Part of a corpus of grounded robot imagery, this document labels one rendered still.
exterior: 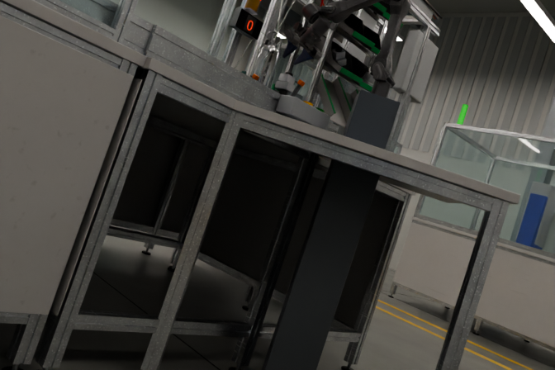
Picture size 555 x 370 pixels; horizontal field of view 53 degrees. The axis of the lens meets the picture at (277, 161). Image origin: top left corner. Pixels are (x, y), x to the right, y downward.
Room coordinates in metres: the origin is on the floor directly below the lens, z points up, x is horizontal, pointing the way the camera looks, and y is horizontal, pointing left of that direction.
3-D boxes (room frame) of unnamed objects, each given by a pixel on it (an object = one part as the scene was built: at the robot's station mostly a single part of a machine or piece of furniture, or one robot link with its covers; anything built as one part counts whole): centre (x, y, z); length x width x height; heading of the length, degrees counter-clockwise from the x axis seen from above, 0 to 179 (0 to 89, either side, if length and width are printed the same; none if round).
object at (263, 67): (3.11, 0.24, 1.32); 0.14 x 0.14 x 0.38
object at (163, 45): (1.82, 0.14, 0.91); 0.89 x 0.06 x 0.11; 137
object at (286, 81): (2.13, 0.07, 1.06); 0.08 x 0.04 x 0.07; 47
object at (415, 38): (3.77, -0.69, 1.42); 0.30 x 0.09 x 1.13; 137
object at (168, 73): (2.43, 0.39, 0.84); 1.50 x 1.41 x 0.03; 137
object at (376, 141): (1.91, -0.26, 0.96); 0.14 x 0.14 x 0.20; 88
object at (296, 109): (1.91, -0.03, 0.93); 0.21 x 0.07 x 0.06; 137
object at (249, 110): (1.96, -0.26, 0.84); 0.90 x 0.70 x 0.03; 88
